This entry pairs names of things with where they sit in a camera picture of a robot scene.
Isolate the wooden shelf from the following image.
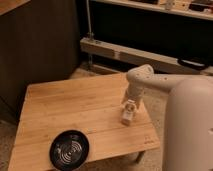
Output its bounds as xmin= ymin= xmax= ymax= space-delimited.
xmin=92 ymin=0 xmax=213 ymax=21

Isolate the grey metal beam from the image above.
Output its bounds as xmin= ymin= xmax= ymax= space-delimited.
xmin=80 ymin=37 xmax=213 ymax=75

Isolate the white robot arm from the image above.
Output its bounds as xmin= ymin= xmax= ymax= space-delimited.
xmin=123 ymin=64 xmax=213 ymax=171

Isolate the wooden table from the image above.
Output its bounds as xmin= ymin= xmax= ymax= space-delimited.
xmin=8 ymin=73 xmax=160 ymax=171

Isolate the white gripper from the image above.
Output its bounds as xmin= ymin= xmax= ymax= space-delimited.
xmin=122 ymin=84 xmax=143 ymax=108

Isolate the small white plastic bottle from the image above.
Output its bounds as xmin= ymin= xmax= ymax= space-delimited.
xmin=121 ymin=100 xmax=137 ymax=126

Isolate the black handle object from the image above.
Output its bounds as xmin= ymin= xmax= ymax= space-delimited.
xmin=177 ymin=58 xmax=211 ymax=71

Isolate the metal pole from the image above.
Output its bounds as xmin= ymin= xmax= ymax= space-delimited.
xmin=86 ymin=0 xmax=94 ymax=40

